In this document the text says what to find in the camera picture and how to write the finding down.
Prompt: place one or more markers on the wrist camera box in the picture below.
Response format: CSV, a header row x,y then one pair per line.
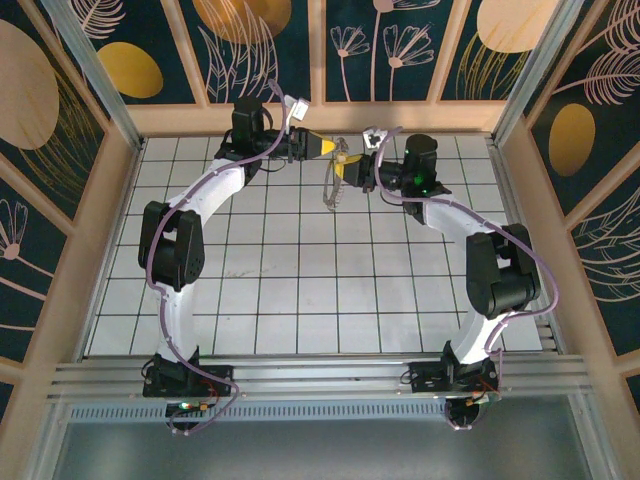
x,y
375,137
299,110

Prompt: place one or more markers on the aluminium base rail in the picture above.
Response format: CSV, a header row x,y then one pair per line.
x,y
320,380

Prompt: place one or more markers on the aluminium corner post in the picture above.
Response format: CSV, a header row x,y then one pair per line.
x,y
97,80
532,75

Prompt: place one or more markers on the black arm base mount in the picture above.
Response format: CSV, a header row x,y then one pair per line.
x,y
425,377
215,377

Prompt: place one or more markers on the grey metal panel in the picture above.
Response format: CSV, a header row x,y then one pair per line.
x,y
320,450

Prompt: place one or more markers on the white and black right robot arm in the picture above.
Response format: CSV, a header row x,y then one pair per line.
x,y
450,215

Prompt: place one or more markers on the aluminium side rail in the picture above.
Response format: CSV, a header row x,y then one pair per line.
x,y
510,200

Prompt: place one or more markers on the controller circuit board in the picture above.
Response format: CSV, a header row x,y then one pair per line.
x,y
192,407

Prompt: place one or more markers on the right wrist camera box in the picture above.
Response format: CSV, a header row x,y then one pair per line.
x,y
375,137

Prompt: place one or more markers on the metal band of key rings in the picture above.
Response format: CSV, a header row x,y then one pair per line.
x,y
331,197

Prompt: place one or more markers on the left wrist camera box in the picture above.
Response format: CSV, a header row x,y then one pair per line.
x,y
299,110

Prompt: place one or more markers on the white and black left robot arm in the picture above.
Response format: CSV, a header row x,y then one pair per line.
x,y
210,185

